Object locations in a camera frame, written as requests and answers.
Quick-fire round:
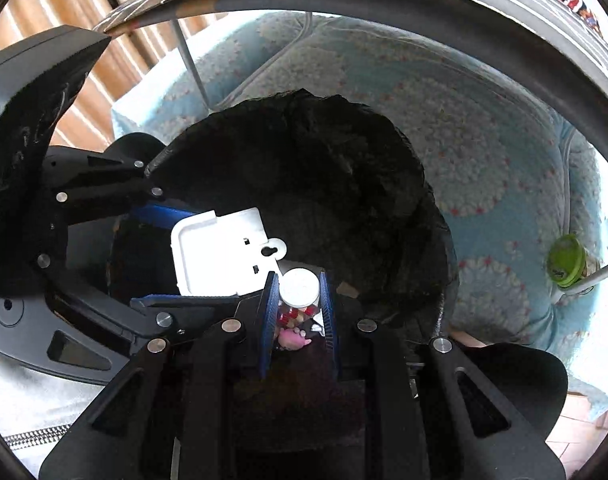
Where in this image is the trash bin with black bag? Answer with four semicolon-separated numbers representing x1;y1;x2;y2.
106;89;570;463

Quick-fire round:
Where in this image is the person's grey clothing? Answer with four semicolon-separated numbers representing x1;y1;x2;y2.
0;345;115;478

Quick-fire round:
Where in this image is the white plastic packaging tray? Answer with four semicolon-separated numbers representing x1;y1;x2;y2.
170;205;289;297

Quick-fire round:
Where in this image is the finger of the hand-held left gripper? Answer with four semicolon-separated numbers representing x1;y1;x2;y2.
43;144;195;233
46;272;242;346

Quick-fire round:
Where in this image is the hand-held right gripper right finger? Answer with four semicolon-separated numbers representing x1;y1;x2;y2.
318;270;568;480

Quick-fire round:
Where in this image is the pink toy figure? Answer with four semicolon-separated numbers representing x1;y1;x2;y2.
276;327;313;352

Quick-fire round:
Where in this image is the clear jar with white lid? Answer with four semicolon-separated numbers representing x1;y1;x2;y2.
278;267;323;329

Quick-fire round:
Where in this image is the white metal rod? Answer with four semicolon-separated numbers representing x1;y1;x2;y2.
175;14;211;111
551;130;608;307

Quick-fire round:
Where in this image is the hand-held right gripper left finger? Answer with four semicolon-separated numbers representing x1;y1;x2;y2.
38;270;281;480

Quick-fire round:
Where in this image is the green round lid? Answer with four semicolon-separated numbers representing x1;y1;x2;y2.
546;234;588;289

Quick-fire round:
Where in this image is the beige pleated curtain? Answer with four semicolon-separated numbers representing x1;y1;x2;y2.
0;0;220;153

